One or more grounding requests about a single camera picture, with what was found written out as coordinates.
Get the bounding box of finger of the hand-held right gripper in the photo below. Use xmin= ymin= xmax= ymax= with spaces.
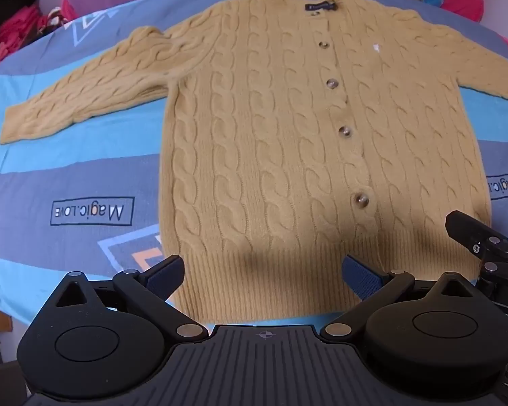
xmin=445 ymin=210 xmax=508 ymax=260

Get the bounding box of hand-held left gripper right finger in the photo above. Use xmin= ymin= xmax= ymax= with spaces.
xmin=319 ymin=255 xmax=477 ymax=341

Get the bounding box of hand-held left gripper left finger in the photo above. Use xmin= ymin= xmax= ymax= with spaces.
xmin=53 ymin=255 xmax=210 ymax=341

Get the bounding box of mustard cable-knit cardigan sweater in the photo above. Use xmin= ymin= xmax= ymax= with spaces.
xmin=0 ymin=0 xmax=508 ymax=320

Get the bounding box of pile of pink clothes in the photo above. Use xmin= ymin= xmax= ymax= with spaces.
xmin=0 ymin=3 xmax=65 ymax=65

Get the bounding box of blue grey printed bed sheet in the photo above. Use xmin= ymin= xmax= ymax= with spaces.
xmin=0 ymin=0 xmax=508 ymax=326

